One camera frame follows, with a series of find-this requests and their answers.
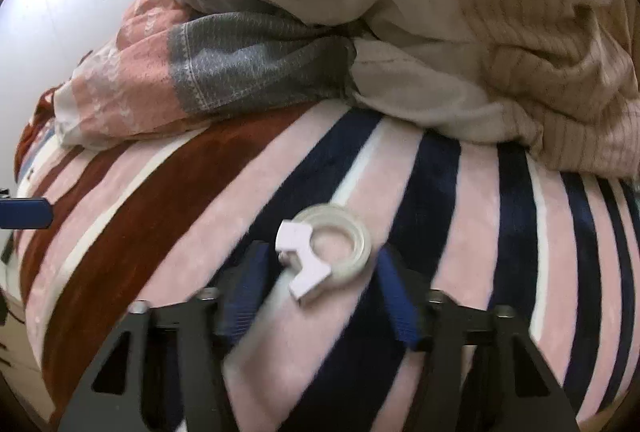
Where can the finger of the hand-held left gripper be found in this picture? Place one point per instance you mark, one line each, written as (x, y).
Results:
(25, 212)

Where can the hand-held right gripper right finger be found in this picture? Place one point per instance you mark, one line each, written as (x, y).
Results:
(400, 307)

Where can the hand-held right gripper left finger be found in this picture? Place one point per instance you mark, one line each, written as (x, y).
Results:
(245, 302)

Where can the white tape dispenser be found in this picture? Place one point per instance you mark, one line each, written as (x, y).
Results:
(357, 252)

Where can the dark red cloth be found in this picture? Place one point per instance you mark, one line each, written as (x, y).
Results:
(27, 142)

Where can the striped fleece blanket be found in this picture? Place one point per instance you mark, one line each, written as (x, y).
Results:
(175, 212)

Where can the pink grey patchwork duvet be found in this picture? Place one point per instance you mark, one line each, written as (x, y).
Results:
(400, 12)

